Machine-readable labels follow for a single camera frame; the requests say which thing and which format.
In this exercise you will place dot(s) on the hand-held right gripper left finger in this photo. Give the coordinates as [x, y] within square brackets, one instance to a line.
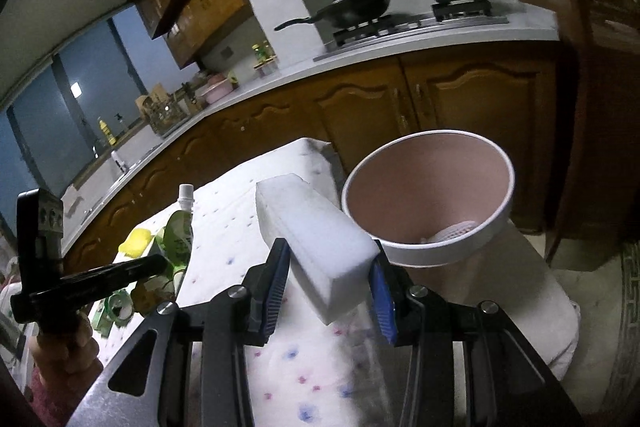
[275, 297]

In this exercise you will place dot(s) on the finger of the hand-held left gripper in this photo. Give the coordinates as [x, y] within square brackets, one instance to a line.
[120, 272]

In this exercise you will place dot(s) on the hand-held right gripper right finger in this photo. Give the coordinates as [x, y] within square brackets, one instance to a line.
[382, 302]

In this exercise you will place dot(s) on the white foam block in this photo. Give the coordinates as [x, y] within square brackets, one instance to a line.
[320, 247]

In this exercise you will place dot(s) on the green drink pouch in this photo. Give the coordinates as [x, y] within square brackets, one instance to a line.
[179, 237]

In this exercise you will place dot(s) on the white foam fruit net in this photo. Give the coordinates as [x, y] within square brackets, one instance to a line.
[452, 232]

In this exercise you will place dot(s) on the pink waste bin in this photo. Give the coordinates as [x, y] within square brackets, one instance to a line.
[430, 187]

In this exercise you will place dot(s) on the person's left forearm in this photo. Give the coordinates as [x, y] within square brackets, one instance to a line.
[47, 399]

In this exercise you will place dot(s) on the person's left hand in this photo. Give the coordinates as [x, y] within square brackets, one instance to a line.
[65, 357]

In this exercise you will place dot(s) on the yellow foam sheet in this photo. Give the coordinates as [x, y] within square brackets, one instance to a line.
[134, 243]

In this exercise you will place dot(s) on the green crushed can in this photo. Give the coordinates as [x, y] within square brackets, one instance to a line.
[119, 309]

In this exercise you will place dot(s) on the floral tablecloth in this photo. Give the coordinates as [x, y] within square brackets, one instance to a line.
[310, 377]

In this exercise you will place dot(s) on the white water tap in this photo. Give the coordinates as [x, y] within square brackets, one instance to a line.
[119, 162]

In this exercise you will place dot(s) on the chrome faucet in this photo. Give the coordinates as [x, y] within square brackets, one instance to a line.
[96, 149]

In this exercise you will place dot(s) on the large window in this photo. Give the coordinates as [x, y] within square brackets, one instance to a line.
[60, 117]

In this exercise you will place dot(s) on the yellow detergent bottle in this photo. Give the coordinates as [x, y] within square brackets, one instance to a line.
[106, 132]

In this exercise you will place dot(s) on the clear soap dispenser bottle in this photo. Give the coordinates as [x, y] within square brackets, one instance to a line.
[119, 127]

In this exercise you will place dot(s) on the dish rack with utensils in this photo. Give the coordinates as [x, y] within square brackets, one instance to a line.
[167, 109]

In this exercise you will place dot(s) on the wooden lower cabinets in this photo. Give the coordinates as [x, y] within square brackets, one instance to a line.
[350, 107]

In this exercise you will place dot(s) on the pink basin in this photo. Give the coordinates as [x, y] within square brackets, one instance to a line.
[218, 89]

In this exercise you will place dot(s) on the white kitchen countertop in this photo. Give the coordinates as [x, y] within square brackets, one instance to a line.
[280, 72]

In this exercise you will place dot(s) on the patterned floor rug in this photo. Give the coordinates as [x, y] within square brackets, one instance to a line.
[622, 337]

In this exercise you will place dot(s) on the green label condiment bottle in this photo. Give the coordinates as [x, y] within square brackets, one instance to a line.
[257, 54]

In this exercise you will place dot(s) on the gas stove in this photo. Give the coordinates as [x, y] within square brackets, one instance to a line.
[415, 27]

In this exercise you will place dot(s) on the black wok with lid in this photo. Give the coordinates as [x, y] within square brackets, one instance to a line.
[355, 7]

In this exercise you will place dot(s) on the dark wooden door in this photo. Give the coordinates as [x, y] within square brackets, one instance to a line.
[595, 82]

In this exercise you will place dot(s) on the wall socket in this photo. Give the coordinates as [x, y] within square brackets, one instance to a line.
[227, 53]

